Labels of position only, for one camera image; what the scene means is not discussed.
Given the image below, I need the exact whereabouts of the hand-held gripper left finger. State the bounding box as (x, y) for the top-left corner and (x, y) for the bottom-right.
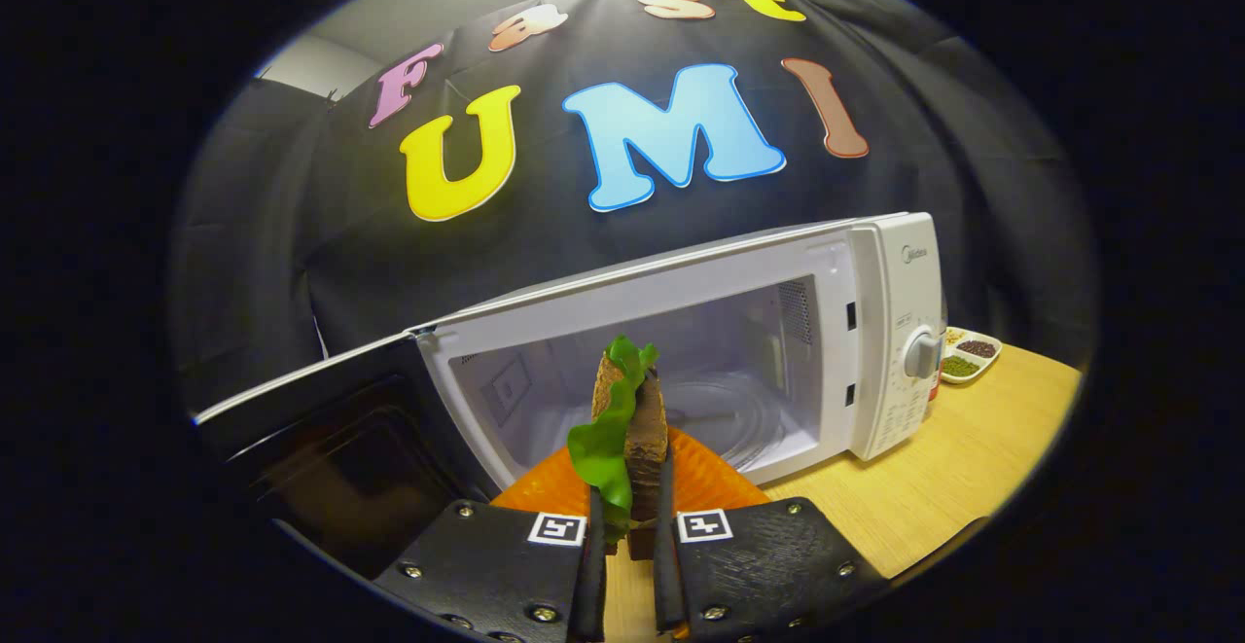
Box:
(373, 444), (607, 643)

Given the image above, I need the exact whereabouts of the brown bread lettuce sandwich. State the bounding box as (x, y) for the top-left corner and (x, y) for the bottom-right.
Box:
(567, 335), (672, 561)

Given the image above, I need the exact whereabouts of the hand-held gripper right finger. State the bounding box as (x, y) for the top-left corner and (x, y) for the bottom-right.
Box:
(652, 427), (888, 642)

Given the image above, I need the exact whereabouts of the white divided condiment dish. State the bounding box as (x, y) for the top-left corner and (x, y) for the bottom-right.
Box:
(939, 328), (1003, 385)

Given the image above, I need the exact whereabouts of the black backdrop cloth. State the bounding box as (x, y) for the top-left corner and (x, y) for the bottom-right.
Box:
(170, 0), (1100, 411)

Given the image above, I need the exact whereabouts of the white microwave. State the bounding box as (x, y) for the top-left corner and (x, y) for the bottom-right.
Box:
(192, 212), (946, 581)

